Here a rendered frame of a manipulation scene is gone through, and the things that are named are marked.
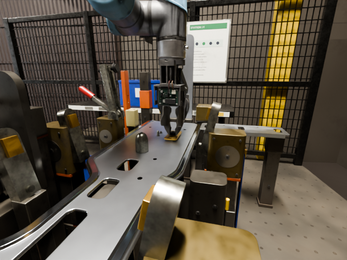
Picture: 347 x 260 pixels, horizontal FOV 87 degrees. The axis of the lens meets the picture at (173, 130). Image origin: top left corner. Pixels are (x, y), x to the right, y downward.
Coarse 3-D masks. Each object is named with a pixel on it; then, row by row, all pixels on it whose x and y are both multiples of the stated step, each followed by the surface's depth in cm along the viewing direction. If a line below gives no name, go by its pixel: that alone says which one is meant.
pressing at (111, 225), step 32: (160, 128) 66; (192, 128) 66; (96, 160) 41; (128, 160) 42; (160, 160) 41; (128, 192) 30; (32, 224) 23; (96, 224) 23; (128, 224) 23; (0, 256) 19; (64, 256) 19; (96, 256) 19; (128, 256) 20
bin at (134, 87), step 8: (120, 80) 96; (136, 80) 92; (152, 80) 89; (120, 88) 98; (136, 88) 94; (152, 88) 90; (120, 96) 99; (136, 96) 95; (152, 96) 91; (120, 104) 101; (136, 104) 96; (152, 104) 92
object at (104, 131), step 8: (104, 120) 58; (112, 120) 57; (120, 120) 60; (104, 128) 59; (112, 128) 58; (120, 128) 61; (104, 136) 59; (112, 136) 59; (120, 136) 61; (104, 144) 61; (120, 168) 65; (112, 184) 65
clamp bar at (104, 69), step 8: (104, 64) 54; (112, 64) 54; (104, 72) 55; (112, 72) 57; (104, 80) 56; (112, 80) 58; (104, 88) 56; (112, 88) 58; (112, 96) 56; (112, 104) 57; (120, 112) 60
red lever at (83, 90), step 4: (80, 88) 59; (84, 88) 59; (84, 92) 59; (88, 92) 59; (88, 96) 59; (92, 96) 59; (96, 96) 60; (92, 100) 60; (96, 100) 59; (100, 100) 60; (100, 104) 59; (104, 104) 59; (104, 108) 59; (108, 108) 59
